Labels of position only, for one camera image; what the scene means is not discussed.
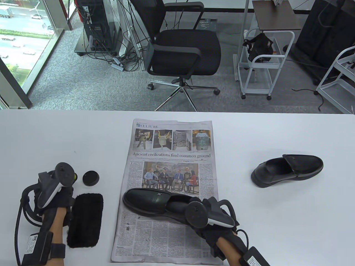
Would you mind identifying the printed newspaper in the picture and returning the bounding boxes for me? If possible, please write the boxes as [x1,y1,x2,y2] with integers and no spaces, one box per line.
[110,119,224,265]

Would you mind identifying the black computer tower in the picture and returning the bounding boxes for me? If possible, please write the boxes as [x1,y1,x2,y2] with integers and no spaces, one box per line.
[76,0,117,53]

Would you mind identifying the person's right hand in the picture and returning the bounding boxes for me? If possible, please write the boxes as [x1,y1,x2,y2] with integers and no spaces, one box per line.
[191,197,239,260]

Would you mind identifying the person's left hand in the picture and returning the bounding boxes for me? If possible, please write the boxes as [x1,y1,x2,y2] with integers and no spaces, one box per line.
[31,186,75,227]

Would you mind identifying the tangle of black cables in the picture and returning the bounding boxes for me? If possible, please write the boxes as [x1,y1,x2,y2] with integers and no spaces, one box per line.
[83,28,147,72]

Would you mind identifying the person's left forearm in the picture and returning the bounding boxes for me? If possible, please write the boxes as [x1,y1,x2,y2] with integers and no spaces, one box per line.
[42,208,67,266]

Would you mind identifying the brown top side table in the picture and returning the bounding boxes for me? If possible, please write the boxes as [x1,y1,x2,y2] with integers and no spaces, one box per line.
[252,0,302,31]

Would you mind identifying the black fuzzy cloth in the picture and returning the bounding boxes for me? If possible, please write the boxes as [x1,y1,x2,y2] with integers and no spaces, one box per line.
[67,193,104,248]

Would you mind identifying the black leather loafer shoe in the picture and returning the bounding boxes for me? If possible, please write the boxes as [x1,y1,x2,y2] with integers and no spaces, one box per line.
[251,154,324,188]
[123,188,204,223]

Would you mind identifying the black bag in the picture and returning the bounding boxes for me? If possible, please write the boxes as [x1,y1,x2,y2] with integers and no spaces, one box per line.
[243,33,274,63]

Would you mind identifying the grey motion controller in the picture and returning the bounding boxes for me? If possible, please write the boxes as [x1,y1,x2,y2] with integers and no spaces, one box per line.
[184,200,235,229]
[37,163,76,209]

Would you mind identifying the glass window with frame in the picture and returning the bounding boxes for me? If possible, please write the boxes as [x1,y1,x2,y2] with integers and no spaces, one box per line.
[0,0,78,108]

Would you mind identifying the white metal frame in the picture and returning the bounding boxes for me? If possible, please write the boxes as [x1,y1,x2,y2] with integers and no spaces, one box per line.
[115,0,146,72]

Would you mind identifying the white metal pole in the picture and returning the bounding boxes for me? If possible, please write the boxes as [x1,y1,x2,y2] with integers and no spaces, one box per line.
[234,0,250,82]

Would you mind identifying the black floor cable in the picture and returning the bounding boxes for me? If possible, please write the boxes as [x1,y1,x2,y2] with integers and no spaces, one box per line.
[292,88,324,112]

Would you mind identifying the black cabinet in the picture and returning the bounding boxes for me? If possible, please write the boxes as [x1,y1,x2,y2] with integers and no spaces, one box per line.
[283,0,355,85]

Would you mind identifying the black office chair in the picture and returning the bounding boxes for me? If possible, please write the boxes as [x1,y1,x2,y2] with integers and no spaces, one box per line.
[130,0,222,112]

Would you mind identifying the white tiered rolling cart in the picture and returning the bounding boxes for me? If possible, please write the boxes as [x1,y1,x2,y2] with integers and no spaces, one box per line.
[316,46,355,114]

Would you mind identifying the white mesh rolling cart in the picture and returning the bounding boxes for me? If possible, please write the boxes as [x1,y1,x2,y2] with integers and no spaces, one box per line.
[238,30,295,100]

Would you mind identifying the dark wheeled platform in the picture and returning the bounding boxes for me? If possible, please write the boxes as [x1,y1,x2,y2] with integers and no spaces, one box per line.
[74,28,124,57]

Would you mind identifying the grey power strip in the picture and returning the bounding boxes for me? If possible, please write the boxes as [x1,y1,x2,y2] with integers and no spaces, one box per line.
[111,57,125,71]

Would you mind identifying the person's right forearm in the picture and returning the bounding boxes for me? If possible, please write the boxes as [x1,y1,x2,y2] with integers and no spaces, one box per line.
[216,237,242,266]

